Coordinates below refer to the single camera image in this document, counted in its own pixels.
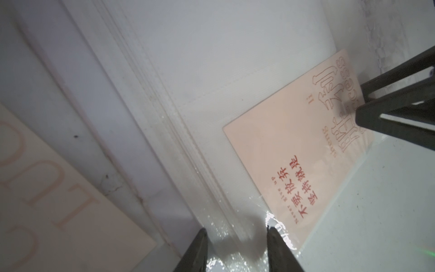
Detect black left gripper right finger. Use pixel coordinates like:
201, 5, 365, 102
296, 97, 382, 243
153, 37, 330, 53
267, 226, 304, 272

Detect white photo album bicycle cover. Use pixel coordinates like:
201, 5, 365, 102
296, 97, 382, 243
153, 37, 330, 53
1, 1, 435, 272

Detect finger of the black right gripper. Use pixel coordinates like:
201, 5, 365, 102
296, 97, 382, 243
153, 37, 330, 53
361, 46, 435, 100
355, 77, 435, 150

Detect pale pink card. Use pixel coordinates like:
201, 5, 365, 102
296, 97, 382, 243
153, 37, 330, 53
224, 50, 375, 250

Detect beige calendar card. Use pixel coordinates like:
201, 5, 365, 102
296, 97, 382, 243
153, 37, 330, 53
1, 107, 156, 272

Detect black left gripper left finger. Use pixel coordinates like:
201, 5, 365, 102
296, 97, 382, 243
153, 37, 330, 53
174, 228, 208, 272

